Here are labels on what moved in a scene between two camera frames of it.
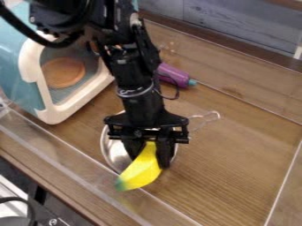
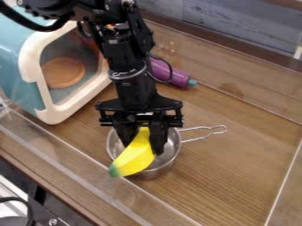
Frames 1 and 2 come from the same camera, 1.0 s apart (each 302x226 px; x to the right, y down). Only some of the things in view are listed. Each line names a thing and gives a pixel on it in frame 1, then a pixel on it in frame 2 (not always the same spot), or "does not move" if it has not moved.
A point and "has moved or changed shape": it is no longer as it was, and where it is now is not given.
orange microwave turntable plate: (62, 72) does not move
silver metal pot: (114, 153) to (163, 161)
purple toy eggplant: (175, 76) does not move
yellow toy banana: (144, 170) has moved or changed shape
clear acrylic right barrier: (285, 213) does not move
